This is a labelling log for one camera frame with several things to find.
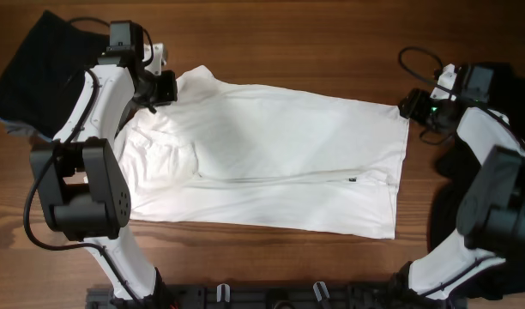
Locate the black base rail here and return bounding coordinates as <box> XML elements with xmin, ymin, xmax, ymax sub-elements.
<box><xmin>85</xmin><ymin>281</ymin><xmax>418</xmax><ymax>309</ymax></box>

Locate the black folded shirt on stack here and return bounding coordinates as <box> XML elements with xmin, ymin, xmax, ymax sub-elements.
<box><xmin>0</xmin><ymin>10</ymin><xmax>109</xmax><ymax>138</ymax></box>

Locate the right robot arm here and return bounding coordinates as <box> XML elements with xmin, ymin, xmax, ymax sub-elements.
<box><xmin>398</xmin><ymin>63</ymin><xmax>525</xmax><ymax>300</ymax></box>

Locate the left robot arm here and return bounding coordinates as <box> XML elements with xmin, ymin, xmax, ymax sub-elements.
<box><xmin>23</xmin><ymin>21</ymin><xmax>178</xmax><ymax>308</ymax></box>

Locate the black unfolded garment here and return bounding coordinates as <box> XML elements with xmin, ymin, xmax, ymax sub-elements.
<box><xmin>427</xmin><ymin>62</ymin><xmax>525</xmax><ymax>301</ymax></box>

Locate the white t-shirt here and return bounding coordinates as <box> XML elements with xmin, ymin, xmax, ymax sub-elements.
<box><xmin>114</xmin><ymin>66</ymin><xmax>409</xmax><ymax>239</ymax></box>

